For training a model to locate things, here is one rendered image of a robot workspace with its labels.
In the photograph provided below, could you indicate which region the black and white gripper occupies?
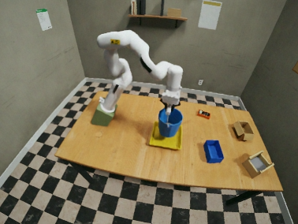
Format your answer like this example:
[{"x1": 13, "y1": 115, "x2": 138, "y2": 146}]
[{"x1": 160, "y1": 86, "x2": 181, "y2": 112}]

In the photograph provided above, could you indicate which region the blue open bin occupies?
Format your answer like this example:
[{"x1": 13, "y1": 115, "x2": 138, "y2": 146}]
[{"x1": 203, "y1": 140, "x2": 224, "y2": 163}]

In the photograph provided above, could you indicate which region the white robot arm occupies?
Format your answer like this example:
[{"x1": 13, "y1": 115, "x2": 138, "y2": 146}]
[{"x1": 97, "y1": 30, "x2": 183, "y2": 113}]

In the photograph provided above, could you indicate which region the blue pail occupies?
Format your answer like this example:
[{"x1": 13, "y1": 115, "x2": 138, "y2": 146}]
[{"x1": 158, "y1": 103, "x2": 183, "y2": 138}]

